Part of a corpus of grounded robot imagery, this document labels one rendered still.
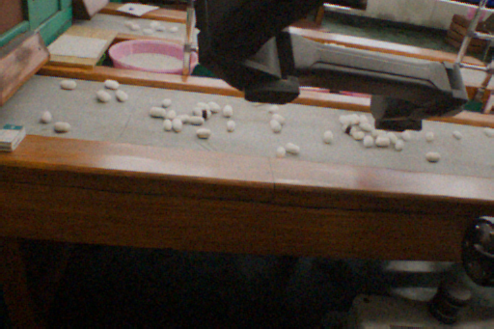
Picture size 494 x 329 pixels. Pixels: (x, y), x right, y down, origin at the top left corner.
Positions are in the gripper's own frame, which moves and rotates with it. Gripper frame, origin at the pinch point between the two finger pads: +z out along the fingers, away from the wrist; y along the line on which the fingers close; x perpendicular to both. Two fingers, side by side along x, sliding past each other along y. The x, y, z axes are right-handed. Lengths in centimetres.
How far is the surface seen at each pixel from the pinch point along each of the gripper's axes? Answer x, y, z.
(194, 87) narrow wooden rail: -9.9, 42.7, 20.1
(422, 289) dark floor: 49, -56, 68
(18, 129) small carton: 10, 74, -8
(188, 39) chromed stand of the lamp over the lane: -22, 45, 17
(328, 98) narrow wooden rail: -11.0, 5.0, 20.3
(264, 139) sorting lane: 5.4, 25.9, 5.1
